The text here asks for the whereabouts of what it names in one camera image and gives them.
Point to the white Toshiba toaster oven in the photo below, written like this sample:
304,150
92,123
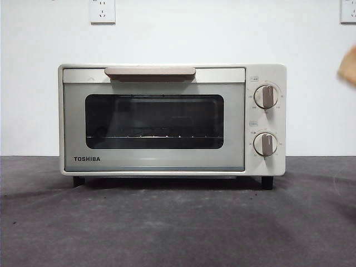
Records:
278,125

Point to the timer oven knob beige grip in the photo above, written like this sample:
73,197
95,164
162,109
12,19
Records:
265,144

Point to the golden braided bread loaf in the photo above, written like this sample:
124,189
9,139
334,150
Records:
349,69

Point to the temperature oven knob beige grip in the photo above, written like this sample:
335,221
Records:
267,96

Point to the white wall socket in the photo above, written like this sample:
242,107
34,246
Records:
102,12
349,12

